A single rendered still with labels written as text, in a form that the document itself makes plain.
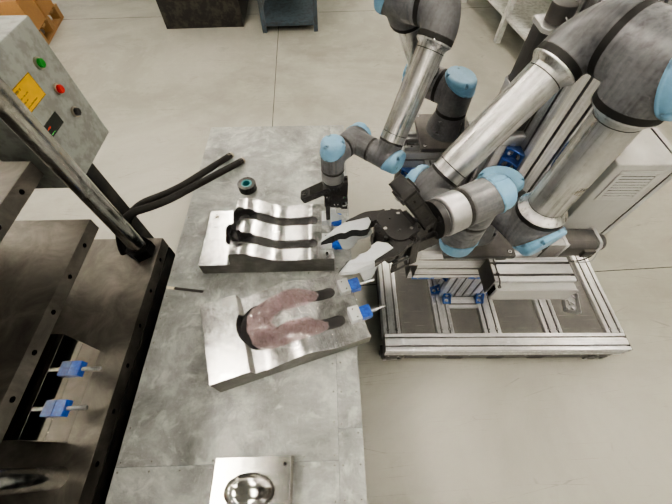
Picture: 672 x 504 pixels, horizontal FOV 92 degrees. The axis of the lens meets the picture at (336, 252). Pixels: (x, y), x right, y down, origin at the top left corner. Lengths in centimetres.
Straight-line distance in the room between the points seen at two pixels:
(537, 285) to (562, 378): 113
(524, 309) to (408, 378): 75
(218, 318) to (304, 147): 97
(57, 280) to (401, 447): 160
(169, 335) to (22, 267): 46
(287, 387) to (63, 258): 80
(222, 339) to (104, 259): 69
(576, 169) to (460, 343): 122
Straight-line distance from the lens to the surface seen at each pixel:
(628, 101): 73
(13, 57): 136
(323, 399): 110
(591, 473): 226
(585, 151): 80
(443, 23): 99
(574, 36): 76
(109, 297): 148
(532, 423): 215
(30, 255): 138
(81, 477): 132
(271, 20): 483
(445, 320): 187
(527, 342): 200
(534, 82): 76
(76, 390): 134
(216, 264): 127
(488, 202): 63
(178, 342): 126
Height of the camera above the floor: 189
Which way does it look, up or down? 57 degrees down
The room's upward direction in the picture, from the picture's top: straight up
